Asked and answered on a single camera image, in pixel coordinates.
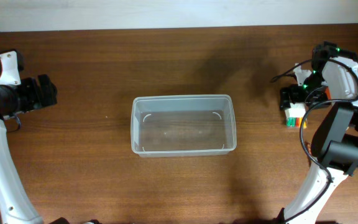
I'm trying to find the clear plastic container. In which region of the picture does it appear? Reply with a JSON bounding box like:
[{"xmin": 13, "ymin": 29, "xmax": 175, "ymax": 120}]
[{"xmin": 131, "ymin": 95, "xmax": 237, "ymax": 157}]

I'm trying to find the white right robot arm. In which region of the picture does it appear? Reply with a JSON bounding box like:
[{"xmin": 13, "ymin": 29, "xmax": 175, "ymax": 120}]
[{"xmin": 271, "ymin": 42, "xmax": 358, "ymax": 223}]

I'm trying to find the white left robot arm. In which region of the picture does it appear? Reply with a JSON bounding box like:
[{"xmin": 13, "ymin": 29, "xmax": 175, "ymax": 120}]
[{"xmin": 0, "ymin": 75, "xmax": 57, "ymax": 223}]

